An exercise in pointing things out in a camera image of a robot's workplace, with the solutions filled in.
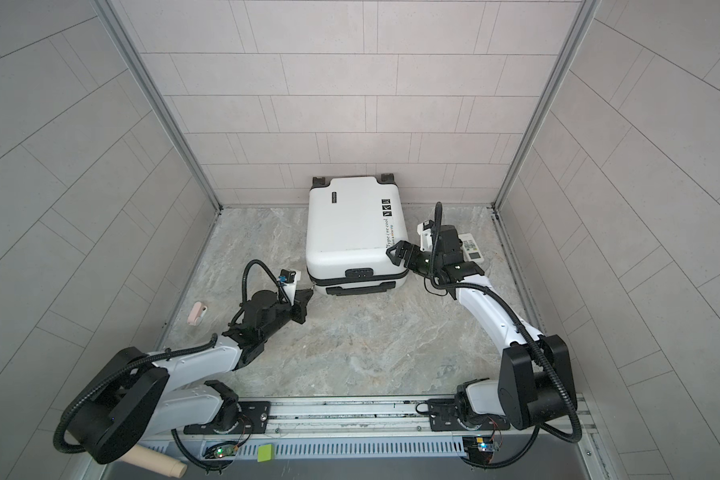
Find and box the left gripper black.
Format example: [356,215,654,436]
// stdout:
[258,289,316,344]

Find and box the black and white suitcase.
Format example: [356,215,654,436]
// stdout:
[306,173,408,296]

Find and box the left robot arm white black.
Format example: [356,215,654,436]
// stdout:
[52,289,314,464]

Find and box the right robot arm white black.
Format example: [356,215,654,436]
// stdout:
[386,221,583,443]

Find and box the white remote control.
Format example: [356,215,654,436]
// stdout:
[459,233,485,264]

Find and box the small pink case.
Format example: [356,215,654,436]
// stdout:
[187,302,207,326]

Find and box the green sticky note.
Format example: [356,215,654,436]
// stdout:
[257,444,275,463]

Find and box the left circuit board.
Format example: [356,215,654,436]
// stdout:
[203,441,239,460]

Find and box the circuit board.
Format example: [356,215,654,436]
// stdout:
[203,441,239,460]
[462,436,497,465]

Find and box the right circuit board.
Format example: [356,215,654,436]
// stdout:
[462,436,497,465]

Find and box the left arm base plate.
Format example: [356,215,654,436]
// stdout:
[183,401,271,436]

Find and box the aluminium rail frame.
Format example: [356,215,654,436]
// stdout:
[98,392,598,460]

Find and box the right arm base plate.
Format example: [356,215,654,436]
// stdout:
[416,397,511,432]

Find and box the beige cylindrical handle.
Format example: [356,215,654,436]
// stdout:
[119,445,188,478]

